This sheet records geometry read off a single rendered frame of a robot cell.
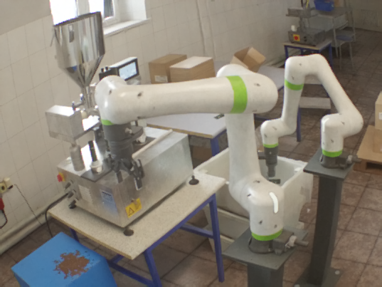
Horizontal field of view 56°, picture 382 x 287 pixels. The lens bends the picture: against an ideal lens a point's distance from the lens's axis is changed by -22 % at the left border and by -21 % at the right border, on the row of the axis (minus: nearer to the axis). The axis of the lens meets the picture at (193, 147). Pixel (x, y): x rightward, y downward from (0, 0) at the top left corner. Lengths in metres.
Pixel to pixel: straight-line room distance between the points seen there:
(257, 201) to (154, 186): 0.83
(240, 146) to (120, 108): 0.54
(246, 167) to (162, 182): 0.76
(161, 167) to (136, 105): 1.09
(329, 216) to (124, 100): 1.45
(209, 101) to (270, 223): 0.51
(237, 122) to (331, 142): 0.70
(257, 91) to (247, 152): 0.33
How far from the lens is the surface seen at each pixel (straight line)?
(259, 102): 1.30
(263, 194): 1.50
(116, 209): 2.05
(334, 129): 2.04
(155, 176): 2.19
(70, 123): 2.07
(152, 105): 1.18
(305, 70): 2.25
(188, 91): 1.21
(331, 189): 2.20
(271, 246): 1.61
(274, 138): 2.47
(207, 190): 2.36
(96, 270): 2.24
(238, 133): 1.52
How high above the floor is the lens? 1.98
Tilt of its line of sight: 26 degrees down
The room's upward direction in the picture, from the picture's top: 8 degrees counter-clockwise
